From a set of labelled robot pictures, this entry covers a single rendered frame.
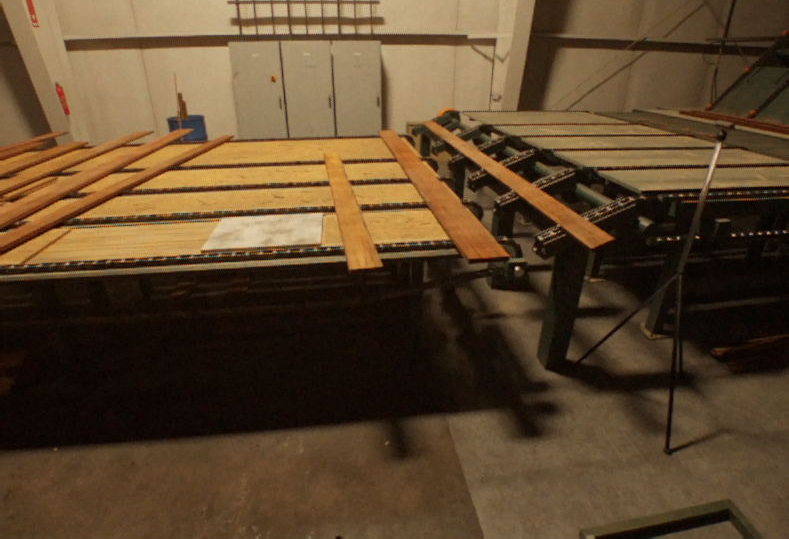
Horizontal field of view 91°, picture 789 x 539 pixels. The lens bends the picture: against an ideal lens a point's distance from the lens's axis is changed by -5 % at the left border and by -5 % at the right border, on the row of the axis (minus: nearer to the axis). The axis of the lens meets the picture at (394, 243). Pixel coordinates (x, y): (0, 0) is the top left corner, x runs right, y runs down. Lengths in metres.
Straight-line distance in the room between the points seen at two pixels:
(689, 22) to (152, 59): 10.13
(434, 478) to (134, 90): 7.87
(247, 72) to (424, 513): 6.70
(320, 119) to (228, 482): 6.12
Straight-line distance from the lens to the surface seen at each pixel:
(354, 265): 1.82
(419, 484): 2.07
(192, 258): 2.17
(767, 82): 7.82
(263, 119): 7.48
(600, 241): 2.13
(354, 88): 7.34
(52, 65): 8.79
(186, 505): 2.19
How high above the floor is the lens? 1.72
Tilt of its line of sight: 24 degrees down
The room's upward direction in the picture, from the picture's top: straight up
